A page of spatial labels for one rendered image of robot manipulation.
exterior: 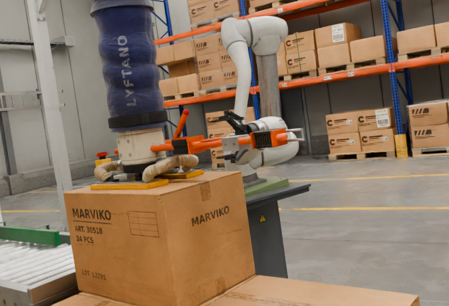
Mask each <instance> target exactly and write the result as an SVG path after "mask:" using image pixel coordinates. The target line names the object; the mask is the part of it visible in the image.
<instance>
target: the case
mask: <svg viewBox="0 0 449 306"><path fill-rule="evenodd" d="M63 197H64V202H65V210H66V214H67V223H68V227H69V235H70V240H71V248H72V253H73V261H74V265H75V270H76V278H77V282H78V290H79V291H84V292H87V293H92V294H94V295H99V296H103V297H107V298H111V299H115V300H118V301H123V302H126V303H130V304H133V305H138V306H199V305H201V304H203V303H205V302H207V301H208V300H210V299H212V298H213V297H216V296H217V295H219V294H221V293H223V292H225V291H226V290H228V289H230V288H232V287H234V286H235V285H238V284H239V283H241V282H243V281H244V280H246V279H248V278H250V277H252V276H253V275H255V264H254V259H253V250H252V244H251V236H250V230H249V221H248V216H247V207H246V201H245V192H244V187H243V177H242V172H241V171H226V172H204V174H202V175H199V176H195V177H192V178H187V179H168V184H166V185H163V186H159V187H156V188H151V189H149V190H91V188H90V186H88V187H84V188H79V189H76V190H71V191H67V192H64V193H63Z"/></svg>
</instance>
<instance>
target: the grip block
mask: <svg viewBox="0 0 449 306"><path fill-rule="evenodd" d="M200 140H204V135H199V136H193V137H188V136H186V137H181V138H175V139H171V142H172V151H173V155H174V156H176V155H179V154H196V153H199V152H205V151H206V149H201V148H192V147H191V144H192V142H199V141H200Z"/></svg>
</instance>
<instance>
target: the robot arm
mask: <svg viewBox="0 0 449 306"><path fill-rule="evenodd" d="M287 35H288V27H287V24H286V22H285V20H284V19H281V18H278V17H272V16H262V17H253V18H250V19H244V20H238V19H235V18H232V17H229V18H227V19H225V20H224V21H223V22H222V25H221V39H222V43H223V45H224V48H225V49H226V51H227V53H228V55H229V56H230V58H231V59H232V61H233V62H234V64H235V65H236V67H237V71H238V82H237V92H236V99H235V109H234V113H233V112H231V111H230V110H227V111H224V115H223V116H219V117H218V120H213V121H211V123H213V122H221V121H227V122H228V123H229V124H230V125H231V126H232V127H233V129H234V131H235V132H234V133H233V134H230V135H245V134H248V135H249V134H250V133H251V132H258V131H261V130H269V129H276V128H286V130H288V128H287V125H286V123H285V122H284V121H283V119H282V118H281V102H280V93H279V74H278V65H277V52H278V51H279V47H280V44H281V42H283V41H285V39H286V38H287ZM248 47H252V49H253V52H254V54H255V55H256V56H257V70H258V78H259V91H260V99H261V113H262V118H261V119H259V120H256V121H252V122H249V123H247V124H246V122H245V116H246V110H247V103H248V98H249V90H250V86H251V63H250V59H249V52H248ZM230 135H228V136H227V137H229V136H230ZM249 136H250V135H249ZM298 150H299V143H298V141H296V142H288V144H286V145H282V146H278V147H274V148H255V149H252V147H250V148H247V149H244V150H239V151H228V152H223V156H218V157H216V159H223V158H224V165H225V168H226V171H241V172H242V177H243V187H244V190H245V189H246V188H249V187H252V186H255V185H258V184H260V183H263V182H266V181H267V179H266V178H258V176H257V171H256V169H257V168H259V167H261V166H270V165H274V164H279V163H282V162H285V161H287V160H289V159H291V158H292V157H294V156H295V155H296V153H297V152H298Z"/></svg>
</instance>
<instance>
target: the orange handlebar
mask: <svg viewBox="0 0 449 306"><path fill-rule="evenodd" d="M221 138H222V137H221ZM221 138H207V139H206V140H200V141H199V142H192V144H191V147H192V148H201V149H210V148H217V147H220V146H222V141H221ZM287 139H288V135H287V134H286V133H283V134H277V135H276V141H278V142H280V141H284V140H287ZM238 143H239V144H240V145H241V144H251V137H250V136H247V137H246V138H239V139H238ZM150 150H151V151H152V152H156V151H165V150H172V145H171V140H165V144H160V145H157V146H151V147H150ZM114 153H115V154H119V153H118V149H115V150H114Z"/></svg>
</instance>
